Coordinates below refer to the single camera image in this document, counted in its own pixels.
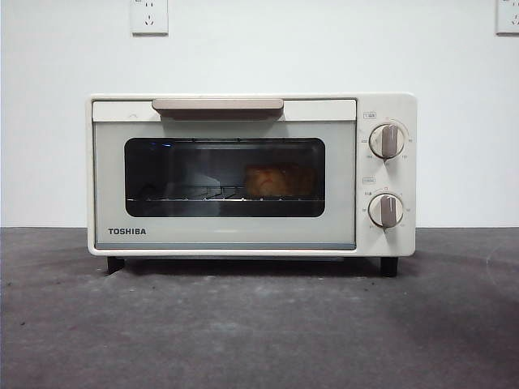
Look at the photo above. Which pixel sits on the cream round oven knob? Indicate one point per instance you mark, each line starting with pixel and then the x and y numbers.
pixel 388 141
pixel 386 210

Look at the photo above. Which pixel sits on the golden brown bread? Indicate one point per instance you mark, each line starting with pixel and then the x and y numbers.
pixel 280 180

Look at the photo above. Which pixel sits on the white wall socket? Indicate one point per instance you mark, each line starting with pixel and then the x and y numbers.
pixel 148 18
pixel 509 18

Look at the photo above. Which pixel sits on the cream white toaster oven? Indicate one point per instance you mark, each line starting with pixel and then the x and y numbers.
pixel 407 239

